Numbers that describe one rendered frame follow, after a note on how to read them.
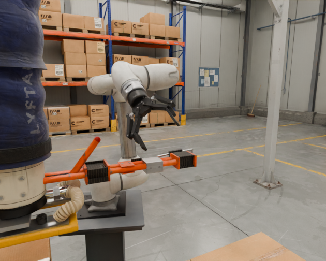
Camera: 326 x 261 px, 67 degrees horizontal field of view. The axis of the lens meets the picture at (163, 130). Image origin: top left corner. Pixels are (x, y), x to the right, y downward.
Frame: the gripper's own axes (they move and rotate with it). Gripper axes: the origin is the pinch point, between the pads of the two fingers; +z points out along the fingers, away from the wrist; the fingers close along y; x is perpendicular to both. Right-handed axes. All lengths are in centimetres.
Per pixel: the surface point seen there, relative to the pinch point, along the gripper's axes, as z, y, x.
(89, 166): -7.0, -27.7, -0.6
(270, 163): -72, 66, 329
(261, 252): 35, -4, 112
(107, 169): -1.6, -21.8, 0.0
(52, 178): -4.2, -36.0, -10.2
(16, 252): 2, -68, 3
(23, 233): 9.5, -45.7, -14.3
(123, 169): -1.5, -18.9, 6.1
